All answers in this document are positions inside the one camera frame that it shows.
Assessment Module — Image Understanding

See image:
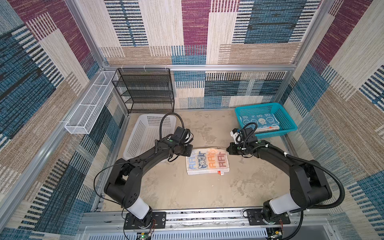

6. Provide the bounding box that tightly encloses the white wire mesh tray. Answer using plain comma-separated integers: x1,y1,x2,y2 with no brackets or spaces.
65,71,115,135

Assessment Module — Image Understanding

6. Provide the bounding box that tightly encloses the red pattern towel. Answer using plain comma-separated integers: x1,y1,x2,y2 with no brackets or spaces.
186,148,230,175

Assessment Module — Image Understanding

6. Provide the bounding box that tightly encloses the black wire shelf rack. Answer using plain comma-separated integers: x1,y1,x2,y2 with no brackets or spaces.
112,68,175,114

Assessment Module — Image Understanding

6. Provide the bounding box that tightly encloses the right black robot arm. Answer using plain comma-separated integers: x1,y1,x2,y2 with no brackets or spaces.
227,123,346,224

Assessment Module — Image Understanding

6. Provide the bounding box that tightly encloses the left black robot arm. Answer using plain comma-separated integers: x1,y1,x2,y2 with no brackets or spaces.
104,113,193,228

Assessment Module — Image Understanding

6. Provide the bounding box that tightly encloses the aluminium mounting rail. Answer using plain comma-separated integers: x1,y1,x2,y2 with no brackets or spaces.
75,207,341,240

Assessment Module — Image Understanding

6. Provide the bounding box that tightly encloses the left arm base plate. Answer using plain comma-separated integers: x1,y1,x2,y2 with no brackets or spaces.
124,211,167,230

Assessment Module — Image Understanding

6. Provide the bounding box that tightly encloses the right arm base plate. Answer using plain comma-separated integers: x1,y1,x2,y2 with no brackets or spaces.
242,208,291,226

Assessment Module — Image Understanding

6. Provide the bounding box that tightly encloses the teal plastic basket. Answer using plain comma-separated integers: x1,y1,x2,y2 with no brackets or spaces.
235,103,298,139

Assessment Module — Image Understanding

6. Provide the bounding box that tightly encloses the blue bunny pattern towel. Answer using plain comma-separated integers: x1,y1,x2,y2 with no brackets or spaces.
240,113,280,133

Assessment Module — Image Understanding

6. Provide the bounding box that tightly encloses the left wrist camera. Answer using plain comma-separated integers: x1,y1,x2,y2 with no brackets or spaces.
171,127,194,145

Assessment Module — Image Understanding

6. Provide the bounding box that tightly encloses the white plastic laundry basket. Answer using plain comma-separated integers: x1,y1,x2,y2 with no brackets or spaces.
123,114,164,160

